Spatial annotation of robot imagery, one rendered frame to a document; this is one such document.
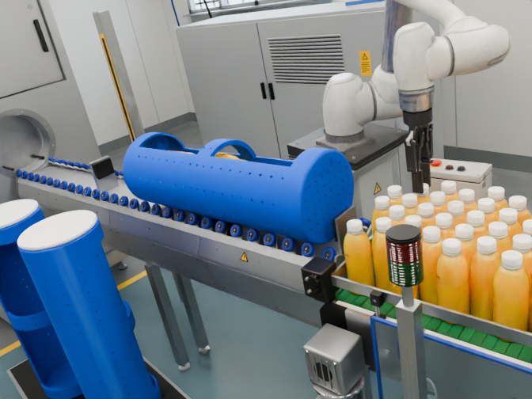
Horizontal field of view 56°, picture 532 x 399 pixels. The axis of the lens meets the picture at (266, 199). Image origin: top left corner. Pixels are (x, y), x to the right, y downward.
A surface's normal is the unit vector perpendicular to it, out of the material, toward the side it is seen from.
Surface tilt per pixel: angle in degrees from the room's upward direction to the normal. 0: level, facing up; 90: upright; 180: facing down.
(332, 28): 90
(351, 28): 90
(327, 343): 0
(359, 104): 90
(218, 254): 71
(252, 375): 0
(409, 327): 90
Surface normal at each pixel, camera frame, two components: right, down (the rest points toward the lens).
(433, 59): 0.17, 0.36
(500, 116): -0.73, 0.40
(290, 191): -0.64, -0.11
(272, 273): -0.66, 0.10
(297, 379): -0.18, -0.89
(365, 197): 0.66, 0.20
